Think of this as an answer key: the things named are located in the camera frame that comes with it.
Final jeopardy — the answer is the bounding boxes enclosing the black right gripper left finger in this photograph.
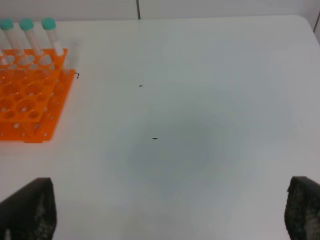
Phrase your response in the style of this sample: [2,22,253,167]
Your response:
[0,177,57,240]

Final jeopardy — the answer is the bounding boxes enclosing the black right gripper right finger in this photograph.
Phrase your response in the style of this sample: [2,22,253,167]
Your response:
[284,176,320,240]

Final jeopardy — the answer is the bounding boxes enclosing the orange test tube rack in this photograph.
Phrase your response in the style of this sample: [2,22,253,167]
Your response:
[0,48,76,143]

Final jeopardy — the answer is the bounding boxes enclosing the row tube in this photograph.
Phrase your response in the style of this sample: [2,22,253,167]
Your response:
[41,17,64,56]
[0,18,25,57]
[19,18,44,57]

